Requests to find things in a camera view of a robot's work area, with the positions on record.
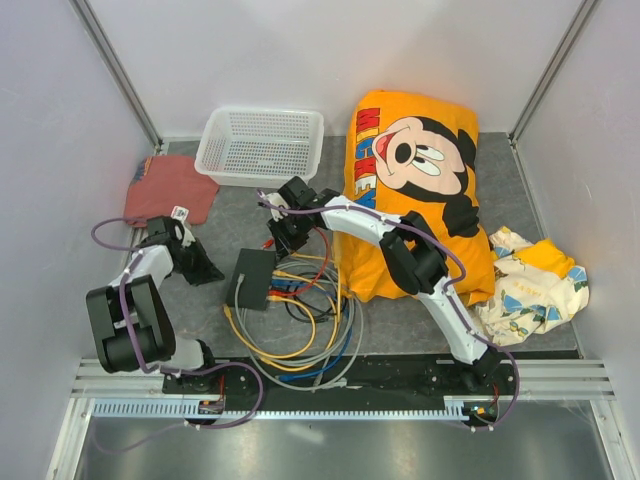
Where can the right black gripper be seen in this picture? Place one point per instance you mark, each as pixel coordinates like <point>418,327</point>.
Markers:
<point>284,244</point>

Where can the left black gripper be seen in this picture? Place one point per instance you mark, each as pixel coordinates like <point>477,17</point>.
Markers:
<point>207,272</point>

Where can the black network switch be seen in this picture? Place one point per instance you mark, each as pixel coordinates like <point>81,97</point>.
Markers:
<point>251,280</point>

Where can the white plastic basket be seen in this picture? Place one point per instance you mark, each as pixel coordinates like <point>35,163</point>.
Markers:
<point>260,147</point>

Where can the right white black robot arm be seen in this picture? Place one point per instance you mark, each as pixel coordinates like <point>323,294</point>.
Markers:
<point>415,260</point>

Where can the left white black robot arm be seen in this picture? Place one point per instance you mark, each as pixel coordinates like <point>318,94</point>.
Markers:
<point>131,328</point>

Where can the folded red shirt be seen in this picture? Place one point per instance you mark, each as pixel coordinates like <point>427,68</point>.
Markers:
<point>164,182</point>

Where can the orange Mickey Mouse shirt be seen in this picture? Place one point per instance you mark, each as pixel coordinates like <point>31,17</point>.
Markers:
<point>410,152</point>

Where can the cream patterned cloth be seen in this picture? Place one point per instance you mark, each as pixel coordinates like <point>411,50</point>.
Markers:
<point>538,288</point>

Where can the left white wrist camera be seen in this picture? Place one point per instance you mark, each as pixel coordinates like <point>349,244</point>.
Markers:
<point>180,215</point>

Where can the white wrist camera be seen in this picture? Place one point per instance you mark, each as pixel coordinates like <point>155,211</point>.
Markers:
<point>180,215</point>
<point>276,204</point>

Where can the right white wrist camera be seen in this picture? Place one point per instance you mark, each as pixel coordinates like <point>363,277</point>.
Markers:
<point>276,204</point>

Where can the grey slotted cable duct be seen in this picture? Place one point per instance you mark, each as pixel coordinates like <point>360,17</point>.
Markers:
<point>196,409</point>

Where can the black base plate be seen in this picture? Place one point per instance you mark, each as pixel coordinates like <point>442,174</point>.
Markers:
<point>429,375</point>

